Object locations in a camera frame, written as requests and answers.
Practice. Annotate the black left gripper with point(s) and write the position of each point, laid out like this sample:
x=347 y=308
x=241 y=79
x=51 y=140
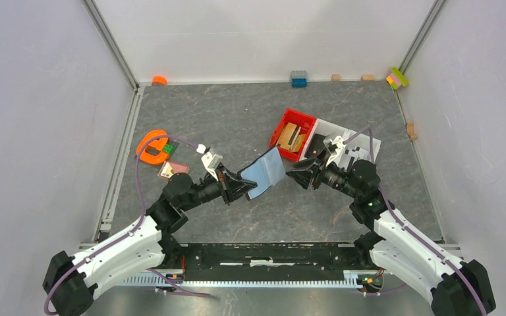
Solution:
x=230 y=185

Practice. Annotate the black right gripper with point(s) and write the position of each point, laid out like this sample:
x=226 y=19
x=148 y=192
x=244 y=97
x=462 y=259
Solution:
x=304 y=176

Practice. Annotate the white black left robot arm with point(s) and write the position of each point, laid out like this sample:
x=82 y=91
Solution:
x=73 y=282

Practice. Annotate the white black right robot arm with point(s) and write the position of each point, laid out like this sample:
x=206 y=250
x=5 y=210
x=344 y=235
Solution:
x=451 y=285

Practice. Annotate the stack of gold credit cards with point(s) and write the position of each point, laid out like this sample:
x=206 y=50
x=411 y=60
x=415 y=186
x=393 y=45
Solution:
x=291 y=138

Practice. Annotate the white plastic bin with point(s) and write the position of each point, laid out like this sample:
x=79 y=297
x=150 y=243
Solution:
x=321 y=130
x=357 y=149

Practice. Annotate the red plastic bin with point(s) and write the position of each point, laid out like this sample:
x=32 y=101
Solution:
x=306 y=122

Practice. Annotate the pink wooden block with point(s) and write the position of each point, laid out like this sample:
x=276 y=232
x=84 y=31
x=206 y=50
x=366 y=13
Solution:
x=170 y=168

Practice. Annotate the green lego brick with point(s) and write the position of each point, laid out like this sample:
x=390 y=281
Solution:
x=169 y=148

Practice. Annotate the orange letter toy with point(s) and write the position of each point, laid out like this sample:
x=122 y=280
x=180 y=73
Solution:
x=150 y=149

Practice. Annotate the blue grey lego block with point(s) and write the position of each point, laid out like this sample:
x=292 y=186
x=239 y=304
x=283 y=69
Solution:
x=298 y=78

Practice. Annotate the small tan wooden block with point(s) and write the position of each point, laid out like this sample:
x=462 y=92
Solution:
x=335 y=77

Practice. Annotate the curved wooden arch block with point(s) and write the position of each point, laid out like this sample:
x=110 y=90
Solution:
x=411 y=132

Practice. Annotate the green pink lego stack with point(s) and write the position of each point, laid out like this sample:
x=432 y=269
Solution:
x=396 y=79

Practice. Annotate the orange round toy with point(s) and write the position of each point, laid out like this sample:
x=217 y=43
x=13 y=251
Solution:
x=158 y=81

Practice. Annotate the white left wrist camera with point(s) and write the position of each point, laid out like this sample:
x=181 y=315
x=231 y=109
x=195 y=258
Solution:
x=210 y=159

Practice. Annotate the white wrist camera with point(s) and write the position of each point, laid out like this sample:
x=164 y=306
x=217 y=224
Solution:
x=335 y=146
x=210 y=159

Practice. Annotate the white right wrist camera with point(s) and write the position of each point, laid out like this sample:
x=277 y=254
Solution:
x=335 y=146

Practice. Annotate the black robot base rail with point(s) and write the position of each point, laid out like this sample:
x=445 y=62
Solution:
x=320 y=261

